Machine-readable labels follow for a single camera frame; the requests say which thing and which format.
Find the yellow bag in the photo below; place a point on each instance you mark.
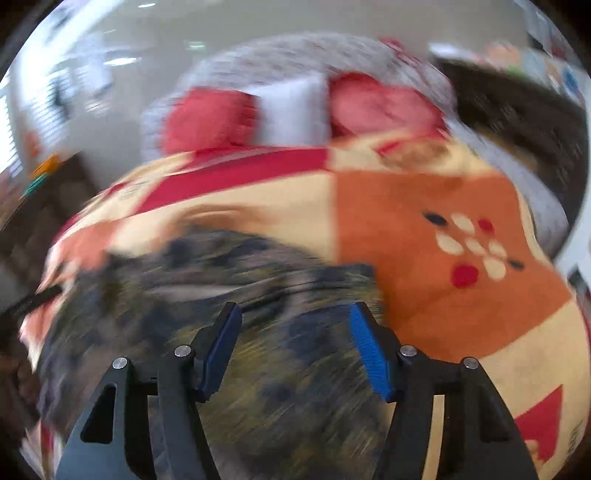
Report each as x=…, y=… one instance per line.
x=46, y=166

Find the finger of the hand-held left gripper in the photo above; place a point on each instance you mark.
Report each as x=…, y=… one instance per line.
x=37, y=297

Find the orange red printed blanket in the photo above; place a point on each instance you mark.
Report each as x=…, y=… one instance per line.
x=415, y=207

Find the window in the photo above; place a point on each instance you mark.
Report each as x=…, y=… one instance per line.
x=10, y=138

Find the dark carved wooden headboard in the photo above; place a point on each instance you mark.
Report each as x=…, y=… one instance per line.
x=531, y=124

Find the white pillow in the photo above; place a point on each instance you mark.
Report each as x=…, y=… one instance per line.
x=291, y=110

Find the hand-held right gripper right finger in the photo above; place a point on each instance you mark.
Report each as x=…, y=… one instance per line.
x=369, y=355

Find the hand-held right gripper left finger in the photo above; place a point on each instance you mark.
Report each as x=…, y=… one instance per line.
x=221, y=350

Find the clutter of packets and bottles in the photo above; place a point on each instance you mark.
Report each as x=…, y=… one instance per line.
x=521, y=60

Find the dark floral patterned shirt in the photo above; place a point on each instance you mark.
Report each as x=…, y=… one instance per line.
x=277, y=392

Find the red heart-shaped pillow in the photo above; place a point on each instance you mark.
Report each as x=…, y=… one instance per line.
x=203, y=120
x=378, y=106

